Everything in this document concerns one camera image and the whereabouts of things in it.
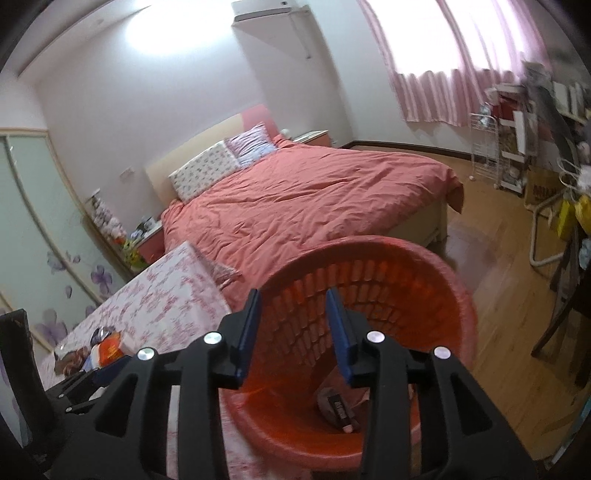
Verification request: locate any bed with coral duvet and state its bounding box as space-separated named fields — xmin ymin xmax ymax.
xmin=145 ymin=105 xmax=465 ymax=309

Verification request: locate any orange plastic laundry basket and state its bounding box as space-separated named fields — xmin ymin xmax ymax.
xmin=224 ymin=236 xmax=477 ymax=471

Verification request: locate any stuffed toys hanging column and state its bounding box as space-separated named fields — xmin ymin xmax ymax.
xmin=88 ymin=190 xmax=146 ymax=274

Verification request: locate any brown knitted scrunchie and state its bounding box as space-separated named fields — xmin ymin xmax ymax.
xmin=54 ymin=347 xmax=90 ymax=377

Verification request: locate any pink left nightstand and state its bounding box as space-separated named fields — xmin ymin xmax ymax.
xmin=134 ymin=220 xmax=165 ymax=265

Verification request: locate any trash inside basket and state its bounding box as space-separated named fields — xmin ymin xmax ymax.
xmin=317 ymin=387 xmax=370 ymax=434

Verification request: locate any white floral pillow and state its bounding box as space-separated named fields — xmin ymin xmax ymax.
xmin=168 ymin=141 xmax=240 ymax=203

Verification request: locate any pink nightstand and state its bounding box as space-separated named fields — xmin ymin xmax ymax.
xmin=294 ymin=130 xmax=332 ymax=147
xmin=134 ymin=220 xmax=165 ymax=265

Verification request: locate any striped pink pillow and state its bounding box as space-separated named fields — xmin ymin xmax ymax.
xmin=224 ymin=123 xmax=277 ymax=169

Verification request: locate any cluttered desk shelf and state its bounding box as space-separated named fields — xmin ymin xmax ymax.
xmin=486 ymin=62 xmax=587 ymax=207

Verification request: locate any pink window curtain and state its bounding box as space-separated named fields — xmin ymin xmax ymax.
xmin=360 ymin=0 xmax=551 ymax=127

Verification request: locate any white air conditioner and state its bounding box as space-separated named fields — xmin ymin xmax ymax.
xmin=231 ymin=1 xmax=312 ymax=60

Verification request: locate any floral sliding wardrobe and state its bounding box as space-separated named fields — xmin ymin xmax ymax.
xmin=1 ymin=130 xmax=131 ymax=359

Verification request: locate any pink right nightstand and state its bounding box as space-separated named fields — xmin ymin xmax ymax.
xmin=294 ymin=130 xmax=332 ymax=147

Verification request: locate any pink floral tablecloth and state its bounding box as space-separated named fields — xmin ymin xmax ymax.
xmin=38 ymin=240 xmax=297 ymax=480

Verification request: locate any white wire rack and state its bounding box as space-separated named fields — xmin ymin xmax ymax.
xmin=470 ymin=113 xmax=501 ymax=189

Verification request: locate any orange white snack bag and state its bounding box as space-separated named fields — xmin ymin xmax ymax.
xmin=89 ymin=332 xmax=129 ymax=370

